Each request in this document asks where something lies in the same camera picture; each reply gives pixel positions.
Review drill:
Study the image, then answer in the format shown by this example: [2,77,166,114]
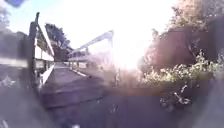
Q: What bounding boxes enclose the white bridge railing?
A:
[67,29,115,73]
[27,12,56,92]

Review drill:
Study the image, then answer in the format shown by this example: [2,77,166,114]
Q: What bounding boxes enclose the grey asphalt path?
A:
[39,63,204,128]

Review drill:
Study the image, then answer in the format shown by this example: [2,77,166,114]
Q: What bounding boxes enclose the dark tree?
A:
[44,22,72,52]

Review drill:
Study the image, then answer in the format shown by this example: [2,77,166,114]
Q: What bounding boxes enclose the leafy bushes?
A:
[137,0,224,88]

